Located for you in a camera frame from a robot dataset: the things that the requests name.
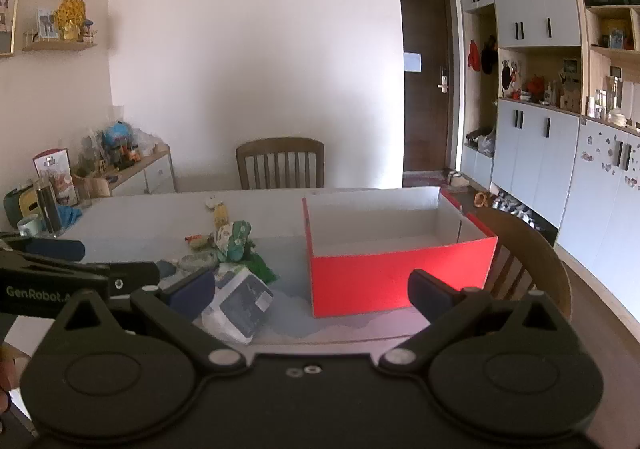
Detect dark tumbler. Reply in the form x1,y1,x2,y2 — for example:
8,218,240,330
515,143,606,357
35,184,63,237

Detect gold ornament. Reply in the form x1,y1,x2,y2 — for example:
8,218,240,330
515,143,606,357
54,0,87,42

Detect dark green container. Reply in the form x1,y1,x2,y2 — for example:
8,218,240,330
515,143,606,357
4,189,38,230

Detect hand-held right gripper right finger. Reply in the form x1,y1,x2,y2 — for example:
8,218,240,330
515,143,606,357
378,269,571,372

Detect wooden stand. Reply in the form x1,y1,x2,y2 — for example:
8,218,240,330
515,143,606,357
75,174,112,202

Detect straight-back wooden chair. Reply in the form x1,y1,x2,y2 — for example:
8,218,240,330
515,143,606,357
236,137,325,190

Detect green packet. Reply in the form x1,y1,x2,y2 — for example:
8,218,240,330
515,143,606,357
240,251,278,285

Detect silver foil packet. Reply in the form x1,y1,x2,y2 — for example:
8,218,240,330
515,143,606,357
200,301,251,345

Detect white cabinet with stickers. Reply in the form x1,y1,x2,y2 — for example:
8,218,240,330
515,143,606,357
555,119,640,310

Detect clear plastic bag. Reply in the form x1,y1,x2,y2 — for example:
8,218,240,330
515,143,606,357
131,129,158,157

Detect red and white box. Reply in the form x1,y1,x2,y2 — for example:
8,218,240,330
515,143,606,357
32,149,78,207

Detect red cardboard box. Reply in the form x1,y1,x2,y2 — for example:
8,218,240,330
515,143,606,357
301,188,499,319

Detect grey plastic bag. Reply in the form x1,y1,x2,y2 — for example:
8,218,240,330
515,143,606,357
465,126,497,154

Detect person's left hand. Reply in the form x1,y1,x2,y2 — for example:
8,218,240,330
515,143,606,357
0,356,21,417

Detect wooden wall shelf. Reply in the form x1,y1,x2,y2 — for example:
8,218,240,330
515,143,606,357
22,31,98,53

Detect patterned table mat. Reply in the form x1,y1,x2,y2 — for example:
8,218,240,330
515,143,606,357
10,234,451,360

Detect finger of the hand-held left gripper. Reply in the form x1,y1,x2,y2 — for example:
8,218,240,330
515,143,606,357
107,261,161,299
0,235,86,264

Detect round-back wooden chair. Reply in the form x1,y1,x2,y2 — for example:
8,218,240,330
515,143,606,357
467,206,573,325

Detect white wooden sideboard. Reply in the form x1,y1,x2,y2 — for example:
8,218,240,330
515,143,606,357
75,144,177,210

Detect small photo card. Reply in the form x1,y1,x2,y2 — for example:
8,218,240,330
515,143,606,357
36,7,58,40

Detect blue cloth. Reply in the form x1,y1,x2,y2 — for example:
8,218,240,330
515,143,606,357
57,205,83,230

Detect olive plush toy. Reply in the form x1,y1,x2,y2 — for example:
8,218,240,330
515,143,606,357
180,251,221,272

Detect orange grey snack packet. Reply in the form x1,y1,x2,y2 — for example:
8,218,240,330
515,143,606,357
210,266,276,342

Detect white lower cabinets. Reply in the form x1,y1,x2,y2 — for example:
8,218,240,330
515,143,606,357
492,99,583,245

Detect brown door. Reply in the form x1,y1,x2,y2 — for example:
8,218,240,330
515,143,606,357
399,0,463,174

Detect pink door rug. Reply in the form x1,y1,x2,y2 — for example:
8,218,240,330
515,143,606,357
402,172,451,188

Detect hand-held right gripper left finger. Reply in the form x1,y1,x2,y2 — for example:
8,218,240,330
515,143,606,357
52,269,248,372

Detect row of bottles and jars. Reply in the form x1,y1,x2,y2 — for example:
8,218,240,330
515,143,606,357
585,74,640,127

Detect green and white plush doll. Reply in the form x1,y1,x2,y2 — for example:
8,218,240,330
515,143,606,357
212,220,256,262

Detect blue globe toy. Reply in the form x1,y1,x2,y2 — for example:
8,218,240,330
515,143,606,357
101,121,132,150

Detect row of silver shoes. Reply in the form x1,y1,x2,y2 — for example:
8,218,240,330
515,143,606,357
492,196,543,230

